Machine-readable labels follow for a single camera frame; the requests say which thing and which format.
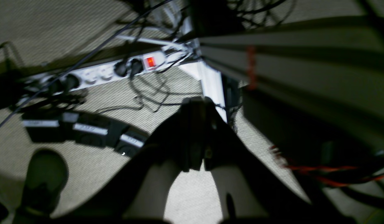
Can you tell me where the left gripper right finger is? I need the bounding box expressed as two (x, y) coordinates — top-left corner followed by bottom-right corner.
(204, 97), (354, 224)

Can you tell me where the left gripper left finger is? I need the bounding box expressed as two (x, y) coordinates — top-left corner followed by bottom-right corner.
(52, 98), (208, 224)

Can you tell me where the black power adapter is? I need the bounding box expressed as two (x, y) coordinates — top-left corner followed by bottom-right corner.
(114, 126), (149, 158)
(72, 113), (111, 148)

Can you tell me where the white power strip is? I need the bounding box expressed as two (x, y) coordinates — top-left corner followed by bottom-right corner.
(22, 50), (167, 94)

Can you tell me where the black power adapter brick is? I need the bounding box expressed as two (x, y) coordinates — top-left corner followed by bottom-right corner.
(21, 109), (80, 143)

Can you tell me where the dark shoe on floor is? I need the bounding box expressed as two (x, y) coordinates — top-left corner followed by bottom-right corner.
(12, 148), (69, 224)

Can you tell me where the red cable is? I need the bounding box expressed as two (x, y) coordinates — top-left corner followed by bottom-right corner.
(270, 145), (384, 187)

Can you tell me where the black cable bundle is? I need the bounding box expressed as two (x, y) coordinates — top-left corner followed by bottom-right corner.
(96, 59), (205, 114)

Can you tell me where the aluminium table frame rail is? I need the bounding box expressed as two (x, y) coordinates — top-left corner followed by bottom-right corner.
(199, 16), (384, 147)

